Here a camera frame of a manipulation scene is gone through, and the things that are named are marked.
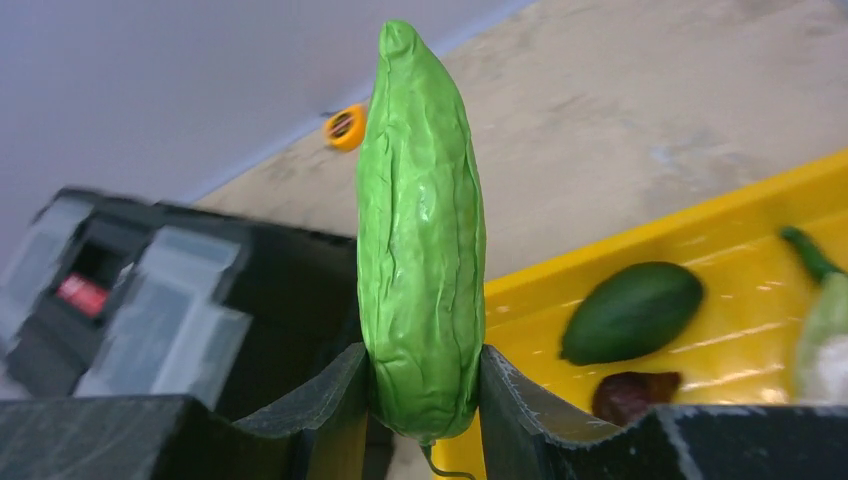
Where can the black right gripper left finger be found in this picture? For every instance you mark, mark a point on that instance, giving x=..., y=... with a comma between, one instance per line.
x=317, y=431

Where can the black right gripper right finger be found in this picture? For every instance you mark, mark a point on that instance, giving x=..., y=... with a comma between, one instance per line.
x=530, y=433

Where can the dark red plum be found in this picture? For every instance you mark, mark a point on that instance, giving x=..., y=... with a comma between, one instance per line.
x=623, y=398

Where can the dark green avocado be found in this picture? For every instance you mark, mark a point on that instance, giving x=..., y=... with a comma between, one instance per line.
x=633, y=313

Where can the yellow plastic tray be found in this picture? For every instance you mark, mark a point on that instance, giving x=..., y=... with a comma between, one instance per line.
x=676, y=350

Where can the black plastic toolbox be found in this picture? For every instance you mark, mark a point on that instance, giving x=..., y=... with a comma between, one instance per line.
x=111, y=295

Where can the white cauliflower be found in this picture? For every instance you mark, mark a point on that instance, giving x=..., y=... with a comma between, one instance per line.
x=820, y=368

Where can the yellow tape measure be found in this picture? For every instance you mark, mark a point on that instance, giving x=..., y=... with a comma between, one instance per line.
x=344, y=130

